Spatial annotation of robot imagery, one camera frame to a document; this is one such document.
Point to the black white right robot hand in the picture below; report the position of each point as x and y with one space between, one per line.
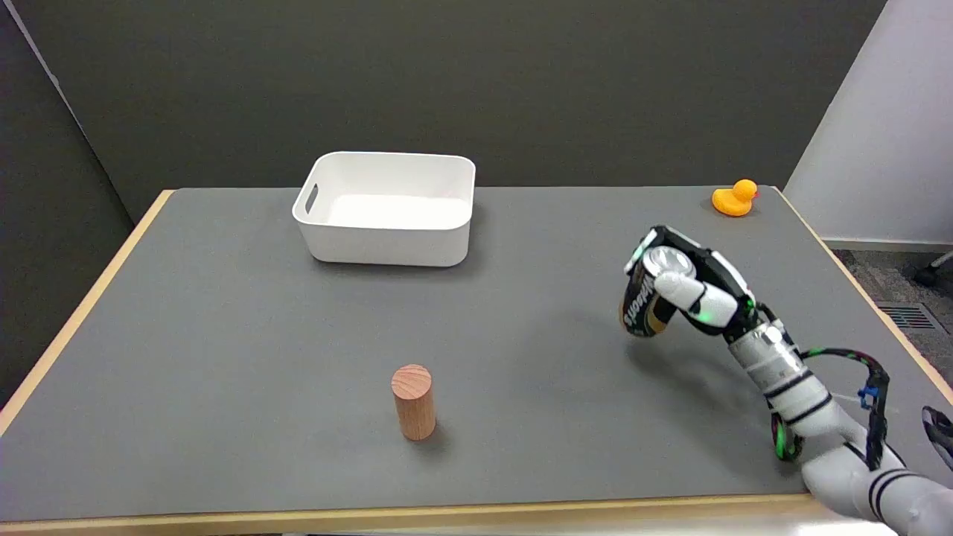
715 296

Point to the black beverage can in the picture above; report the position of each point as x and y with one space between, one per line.
646 307

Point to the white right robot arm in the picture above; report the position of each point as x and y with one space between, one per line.
819 417

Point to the white plastic storage box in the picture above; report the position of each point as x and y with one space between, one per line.
387 210

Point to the yellow rubber duck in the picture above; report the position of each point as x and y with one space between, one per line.
735 199

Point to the floor vent grille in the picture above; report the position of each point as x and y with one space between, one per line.
908 317

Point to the black chair leg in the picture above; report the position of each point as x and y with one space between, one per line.
934 271

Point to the wooden cylinder block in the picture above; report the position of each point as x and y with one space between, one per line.
413 402

